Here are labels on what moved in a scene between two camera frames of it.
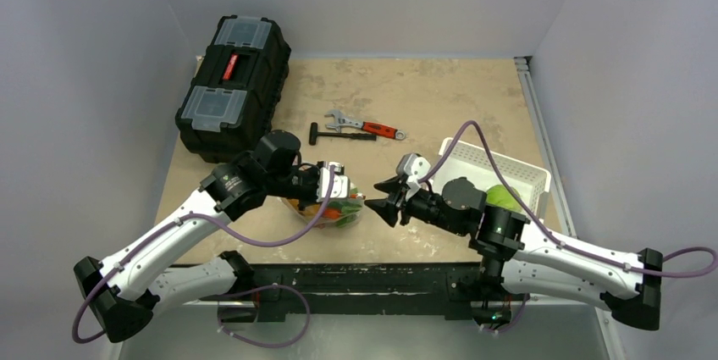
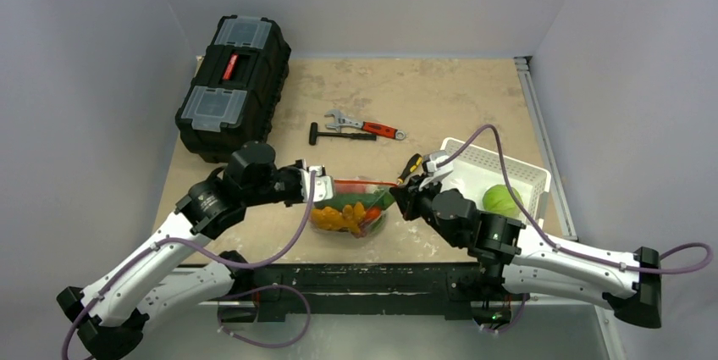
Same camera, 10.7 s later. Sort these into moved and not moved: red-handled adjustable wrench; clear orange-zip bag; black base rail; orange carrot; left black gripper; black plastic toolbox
Moved: clear orange-zip bag; orange carrot
Not moved: black base rail; left black gripper; black plastic toolbox; red-handled adjustable wrench
